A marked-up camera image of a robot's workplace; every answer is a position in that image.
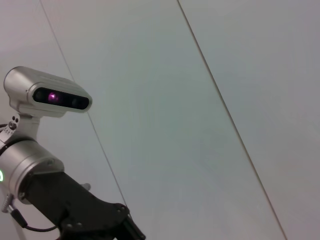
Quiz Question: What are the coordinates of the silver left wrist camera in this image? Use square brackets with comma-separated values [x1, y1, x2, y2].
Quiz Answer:
[3, 66, 93, 141]

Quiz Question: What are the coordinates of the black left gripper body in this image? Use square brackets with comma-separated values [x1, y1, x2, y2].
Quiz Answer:
[24, 171, 131, 240]

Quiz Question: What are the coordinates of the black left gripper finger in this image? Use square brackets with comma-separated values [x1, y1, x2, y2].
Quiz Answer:
[121, 213, 147, 240]

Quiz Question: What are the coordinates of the left gripper cable with plug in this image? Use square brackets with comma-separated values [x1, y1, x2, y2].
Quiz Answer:
[0, 193, 58, 233]

